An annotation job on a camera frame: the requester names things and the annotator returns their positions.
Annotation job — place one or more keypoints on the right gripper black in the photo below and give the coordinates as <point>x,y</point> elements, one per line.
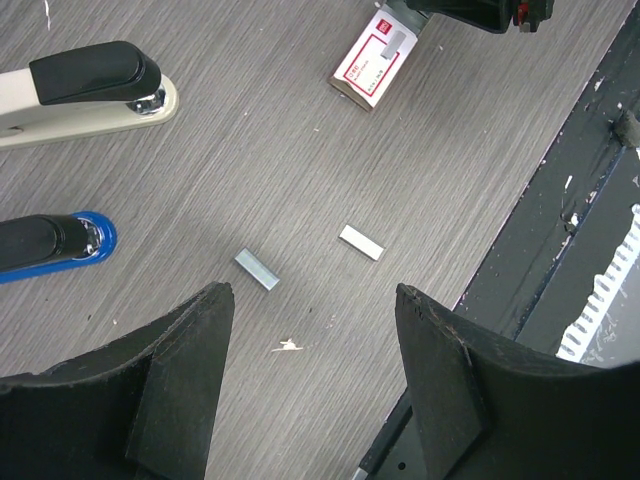
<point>493,16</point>

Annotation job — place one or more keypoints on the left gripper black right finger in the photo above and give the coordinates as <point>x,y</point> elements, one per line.
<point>487,407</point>

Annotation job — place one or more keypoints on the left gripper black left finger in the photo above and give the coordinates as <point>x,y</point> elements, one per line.
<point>140,407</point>

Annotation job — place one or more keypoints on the staple box red white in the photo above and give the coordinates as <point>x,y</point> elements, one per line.
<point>372,63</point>

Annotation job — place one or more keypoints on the strip of staples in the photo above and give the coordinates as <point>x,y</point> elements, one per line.
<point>252,265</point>
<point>361,242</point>

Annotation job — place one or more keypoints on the blue stapler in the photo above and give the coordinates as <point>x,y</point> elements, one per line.
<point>42,244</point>

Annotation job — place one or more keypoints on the beige stapler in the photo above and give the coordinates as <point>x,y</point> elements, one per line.
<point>93,90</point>

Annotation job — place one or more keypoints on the white cable duct rail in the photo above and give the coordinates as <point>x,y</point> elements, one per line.
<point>580,338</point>

